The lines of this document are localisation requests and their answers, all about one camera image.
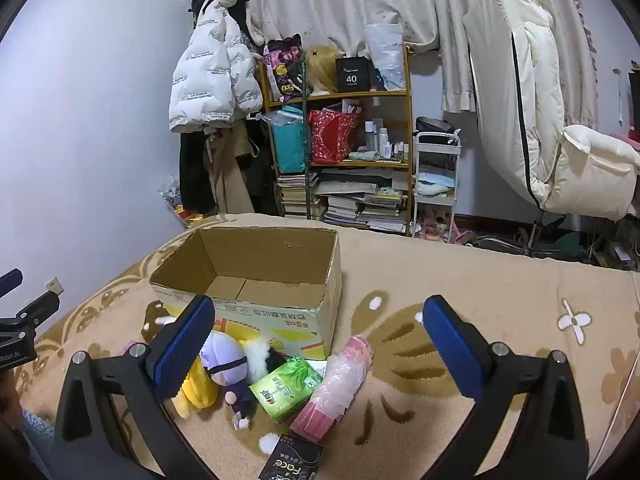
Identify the row of white cosmetic bottles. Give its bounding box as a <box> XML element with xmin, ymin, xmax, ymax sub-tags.
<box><xmin>364</xmin><ymin>119</ymin><xmax>411</xmax><ymax>158</ymax></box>

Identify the black tissue pack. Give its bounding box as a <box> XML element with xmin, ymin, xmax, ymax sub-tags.
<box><xmin>257</xmin><ymin>432</ymin><xmax>326</xmax><ymax>480</ymax></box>

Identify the white plastic bag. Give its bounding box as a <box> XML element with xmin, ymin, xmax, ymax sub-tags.
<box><xmin>364</xmin><ymin>22</ymin><xmax>407</xmax><ymax>92</ymax></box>

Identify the pink tissue pack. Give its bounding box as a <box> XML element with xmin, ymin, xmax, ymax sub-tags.
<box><xmin>289</xmin><ymin>335</ymin><xmax>376</xmax><ymax>443</ymax></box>

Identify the wooden shelf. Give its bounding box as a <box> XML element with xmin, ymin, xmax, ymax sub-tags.
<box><xmin>257</xmin><ymin>47</ymin><xmax>416</xmax><ymax>236</ymax></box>

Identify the person's left forearm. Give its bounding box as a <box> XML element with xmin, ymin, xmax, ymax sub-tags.
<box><xmin>0</xmin><ymin>372</ymin><xmax>55</xmax><ymax>480</ymax></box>

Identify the red gift bag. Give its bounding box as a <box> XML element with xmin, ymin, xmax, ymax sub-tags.
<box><xmin>307</xmin><ymin>107</ymin><xmax>360</xmax><ymax>165</ymax></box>

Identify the stack of books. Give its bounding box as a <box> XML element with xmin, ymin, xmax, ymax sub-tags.
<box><xmin>277</xmin><ymin>172</ymin><xmax>321</xmax><ymax>218</ymax></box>

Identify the beige printed blanket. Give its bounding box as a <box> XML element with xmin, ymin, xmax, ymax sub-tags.
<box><xmin>12</xmin><ymin>212</ymin><xmax>640</xmax><ymax>480</ymax></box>

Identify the white trolley cart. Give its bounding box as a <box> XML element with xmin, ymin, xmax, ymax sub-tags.
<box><xmin>412</xmin><ymin>130</ymin><xmax>463</xmax><ymax>238</ymax></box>

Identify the black coat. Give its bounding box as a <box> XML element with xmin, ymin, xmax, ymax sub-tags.
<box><xmin>179</xmin><ymin>130</ymin><xmax>216</xmax><ymax>213</ymax></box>

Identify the blonde wig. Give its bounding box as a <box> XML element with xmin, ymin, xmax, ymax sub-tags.
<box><xmin>305</xmin><ymin>45</ymin><xmax>347</xmax><ymax>96</ymax></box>

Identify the yellow red bag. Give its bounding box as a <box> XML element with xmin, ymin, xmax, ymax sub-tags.
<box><xmin>172</xmin><ymin>205</ymin><xmax>206</xmax><ymax>226</ymax></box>

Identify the white puffer jacket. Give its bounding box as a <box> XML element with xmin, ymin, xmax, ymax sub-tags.
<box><xmin>168</xmin><ymin>0</ymin><xmax>265</xmax><ymax>133</ymax></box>

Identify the cardboard box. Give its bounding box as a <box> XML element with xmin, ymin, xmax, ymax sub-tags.
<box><xmin>149</xmin><ymin>226</ymin><xmax>344</xmax><ymax>361</ymax></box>

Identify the pile of books and papers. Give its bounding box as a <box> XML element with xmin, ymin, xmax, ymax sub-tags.
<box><xmin>316</xmin><ymin>170</ymin><xmax>411</xmax><ymax>233</ymax></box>

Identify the black box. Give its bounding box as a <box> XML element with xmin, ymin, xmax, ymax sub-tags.
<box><xmin>335</xmin><ymin>56</ymin><xmax>372</xmax><ymax>93</ymax></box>

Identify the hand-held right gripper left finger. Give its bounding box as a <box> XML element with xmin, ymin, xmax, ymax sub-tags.
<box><xmin>50</xmin><ymin>294</ymin><xmax>217</xmax><ymax>480</ymax></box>

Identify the beige curtain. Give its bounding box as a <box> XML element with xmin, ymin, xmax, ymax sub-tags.
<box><xmin>245</xmin><ymin>0</ymin><xmax>598</xmax><ymax>128</ymax></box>

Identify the green tissue pack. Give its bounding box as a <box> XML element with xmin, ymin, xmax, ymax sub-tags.
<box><xmin>248</xmin><ymin>354</ymin><xmax>325</xmax><ymax>422</ymax></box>

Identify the black bag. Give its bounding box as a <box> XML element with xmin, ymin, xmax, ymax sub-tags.
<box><xmin>415</xmin><ymin>116</ymin><xmax>453</xmax><ymax>136</ymax></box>

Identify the purple-haired plush doll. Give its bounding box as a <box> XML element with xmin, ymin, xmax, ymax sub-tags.
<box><xmin>199</xmin><ymin>332</ymin><xmax>256</xmax><ymax>431</ymax></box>

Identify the colourful printed bag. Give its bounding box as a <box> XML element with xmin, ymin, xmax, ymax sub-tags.
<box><xmin>264</xmin><ymin>34</ymin><xmax>306</xmax><ymax>102</ymax></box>

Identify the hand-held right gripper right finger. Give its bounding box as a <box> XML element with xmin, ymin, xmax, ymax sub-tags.
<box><xmin>422</xmin><ymin>295</ymin><xmax>589</xmax><ymax>480</ymax></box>

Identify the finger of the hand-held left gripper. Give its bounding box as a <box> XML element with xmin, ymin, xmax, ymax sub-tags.
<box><xmin>0</xmin><ymin>269</ymin><xmax>24</xmax><ymax>302</ymax></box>
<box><xmin>0</xmin><ymin>292</ymin><xmax>61</xmax><ymax>335</ymax></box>

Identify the green pole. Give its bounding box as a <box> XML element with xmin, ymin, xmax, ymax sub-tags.
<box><xmin>300</xmin><ymin>60</ymin><xmax>312</xmax><ymax>221</ymax></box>

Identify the cream puffer coat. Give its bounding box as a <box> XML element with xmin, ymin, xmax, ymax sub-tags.
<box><xmin>462</xmin><ymin>0</ymin><xmax>640</xmax><ymax>222</ymax></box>

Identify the teal paper bag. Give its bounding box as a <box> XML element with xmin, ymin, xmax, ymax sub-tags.
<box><xmin>270</xmin><ymin>106</ymin><xmax>307</xmax><ymax>175</ymax></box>

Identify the yellow plush toy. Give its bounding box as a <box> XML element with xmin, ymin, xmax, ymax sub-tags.
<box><xmin>172</xmin><ymin>360</ymin><xmax>221</xmax><ymax>418</ymax></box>

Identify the brown coat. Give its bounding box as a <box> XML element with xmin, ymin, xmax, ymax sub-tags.
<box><xmin>207</xmin><ymin>125</ymin><xmax>256</xmax><ymax>216</ymax></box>

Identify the white black fluffy plush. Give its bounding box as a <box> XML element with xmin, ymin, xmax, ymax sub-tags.
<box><xmin>239</xmin><ymin>337</ymin><xmax>328</xmax><ymax>386</ymax></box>

